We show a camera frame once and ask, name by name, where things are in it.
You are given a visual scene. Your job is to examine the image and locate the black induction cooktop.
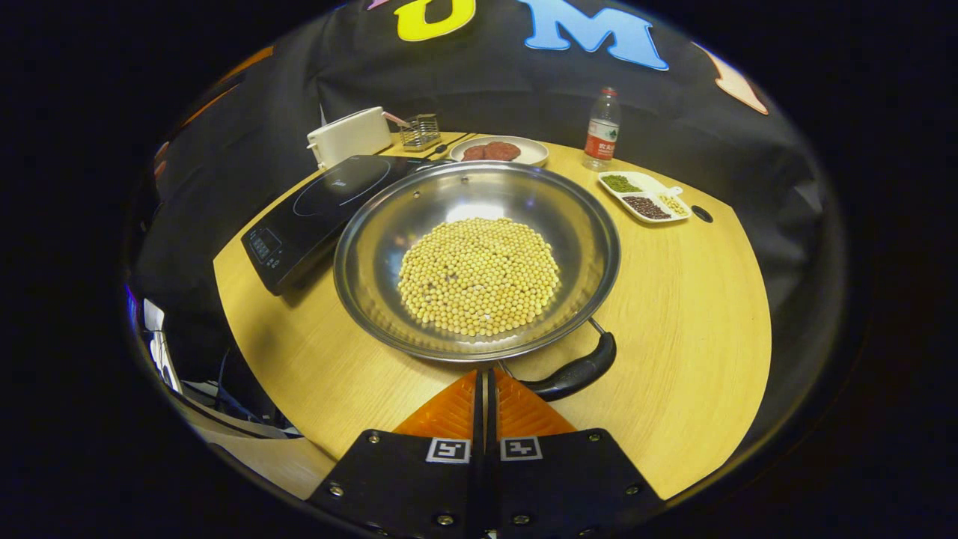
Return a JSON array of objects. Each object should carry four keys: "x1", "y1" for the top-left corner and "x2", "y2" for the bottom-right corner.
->
[{"x1": 240, "y1": 154, "x2": 436, "y2": 297}]

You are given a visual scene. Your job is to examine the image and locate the small wire basket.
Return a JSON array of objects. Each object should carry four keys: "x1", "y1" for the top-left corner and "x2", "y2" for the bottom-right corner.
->
[{"x1": 398, "y1": 113, "x2": 443, "y2": 153}]

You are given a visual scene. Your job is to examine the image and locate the black backdrop cloth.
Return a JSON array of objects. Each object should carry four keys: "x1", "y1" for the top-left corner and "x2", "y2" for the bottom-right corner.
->
[{"x1": 129, "y1": 0, "x2": 848, "y2": 398}]

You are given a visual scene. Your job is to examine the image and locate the white round plate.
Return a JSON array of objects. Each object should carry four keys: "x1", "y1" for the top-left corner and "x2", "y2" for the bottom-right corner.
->
[{"x1": 448, "y1": 135, "x2": 550, "y2": 168}]

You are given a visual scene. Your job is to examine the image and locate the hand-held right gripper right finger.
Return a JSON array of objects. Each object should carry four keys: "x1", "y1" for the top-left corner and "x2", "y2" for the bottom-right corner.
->
[{"x1": 487, "y1": 367, "x2": 664, "y2": 539}]

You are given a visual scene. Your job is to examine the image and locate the clear plastic water bottle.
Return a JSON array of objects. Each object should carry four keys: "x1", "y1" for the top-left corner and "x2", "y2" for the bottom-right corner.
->
[{"x1": 582, "y1": 87, "x2": 622, "y2": 173}]

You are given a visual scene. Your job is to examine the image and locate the pile of dark red beans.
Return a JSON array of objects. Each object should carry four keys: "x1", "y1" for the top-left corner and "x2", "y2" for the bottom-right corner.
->
[{"x1": 623, "y1": 195, "x2": 672, "y2": 221}]

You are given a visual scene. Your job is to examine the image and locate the white toaster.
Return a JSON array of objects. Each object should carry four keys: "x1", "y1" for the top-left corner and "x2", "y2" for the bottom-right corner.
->
[{"x1": 306, "y1": 106, "x2": 393, "y2": 171}]

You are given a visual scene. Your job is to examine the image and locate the red meat patties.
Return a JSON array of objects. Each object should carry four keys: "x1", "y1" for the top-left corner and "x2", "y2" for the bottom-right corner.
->
[{"x1": 461, "y1": 141, "x2": 522, "y2": 162}]

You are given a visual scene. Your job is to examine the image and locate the white divided dish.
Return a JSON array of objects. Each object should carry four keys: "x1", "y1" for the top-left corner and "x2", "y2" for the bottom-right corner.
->
[{"x1": 597, "y1": 171, "x2": 692, "y2": 225}]

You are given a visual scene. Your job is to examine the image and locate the black power cable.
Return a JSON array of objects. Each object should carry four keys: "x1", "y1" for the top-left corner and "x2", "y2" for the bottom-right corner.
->
[{"x1": 427, "y1": 133, "x2": 481, "y2": 156}]

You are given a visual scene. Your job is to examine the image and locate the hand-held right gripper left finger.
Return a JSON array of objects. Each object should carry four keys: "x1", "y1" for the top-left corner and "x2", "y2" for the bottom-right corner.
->
[{"x1": 307, "y1": 368, "x2": 486, "y2": 539}]

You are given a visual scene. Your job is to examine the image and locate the pile of soybeans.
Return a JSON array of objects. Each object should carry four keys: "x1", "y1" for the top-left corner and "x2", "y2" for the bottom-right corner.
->
[{"x1": 396, "y1": 216, "x2": 561, "y2": 338}]

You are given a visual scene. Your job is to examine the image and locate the stainless steel pot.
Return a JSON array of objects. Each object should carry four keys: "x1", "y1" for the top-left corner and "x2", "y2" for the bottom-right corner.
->
[{"x1": 332, "y1": 159, "x2": 621, "y2": 404}]

